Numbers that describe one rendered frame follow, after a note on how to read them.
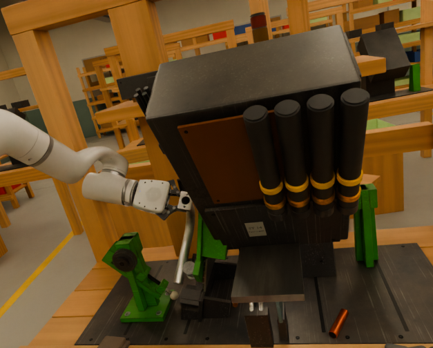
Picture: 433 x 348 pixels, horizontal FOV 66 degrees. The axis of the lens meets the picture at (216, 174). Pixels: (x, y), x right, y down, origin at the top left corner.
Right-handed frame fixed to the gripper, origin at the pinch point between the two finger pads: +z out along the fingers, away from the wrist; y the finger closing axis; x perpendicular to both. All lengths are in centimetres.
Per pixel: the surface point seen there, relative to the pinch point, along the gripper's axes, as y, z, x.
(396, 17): 593, 279, 424
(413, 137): 39, 73, 5
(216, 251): -13.6, 12.6, -4.0
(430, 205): 93, 190, 194
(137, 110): 25.9, -20.9, -6.4
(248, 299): -24.8, 22.0, -19.8
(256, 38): 54, 13, -15
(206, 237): -10.6, 9.4, -6.7
